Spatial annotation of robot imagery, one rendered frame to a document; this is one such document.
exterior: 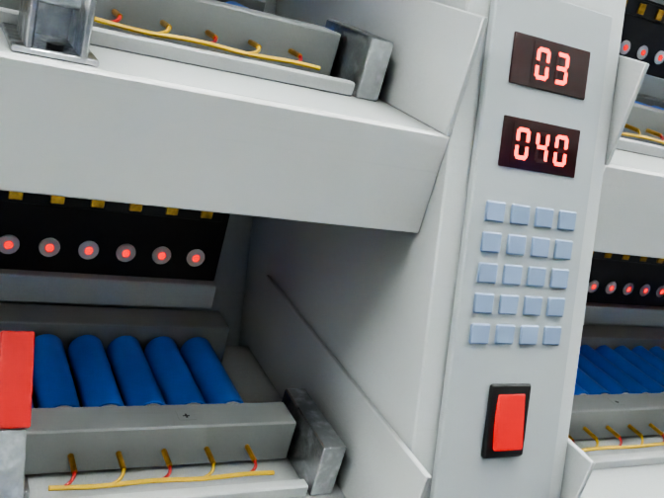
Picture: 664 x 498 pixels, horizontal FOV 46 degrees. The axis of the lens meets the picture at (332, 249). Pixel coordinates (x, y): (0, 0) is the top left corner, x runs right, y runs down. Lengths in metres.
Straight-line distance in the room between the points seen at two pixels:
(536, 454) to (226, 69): 0.23
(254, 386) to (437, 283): 0.16
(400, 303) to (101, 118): 0.16
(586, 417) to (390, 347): 0.19
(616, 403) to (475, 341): 0.21
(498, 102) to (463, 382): 0.12
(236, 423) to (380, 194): 0.13
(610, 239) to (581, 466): 0.11
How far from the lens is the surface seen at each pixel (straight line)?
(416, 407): 0.35
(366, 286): 0.38
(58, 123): 0.28
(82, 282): 0.45
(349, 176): 0.32
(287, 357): 0.45
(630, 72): 0.40
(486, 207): 0.34
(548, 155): 0.37
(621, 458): 0.52
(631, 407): 0.55
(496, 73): 0.35
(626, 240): 0.43
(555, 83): 0.37
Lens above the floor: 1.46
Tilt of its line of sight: 3 degrees down
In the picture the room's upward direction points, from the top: 7 degrees clockwise
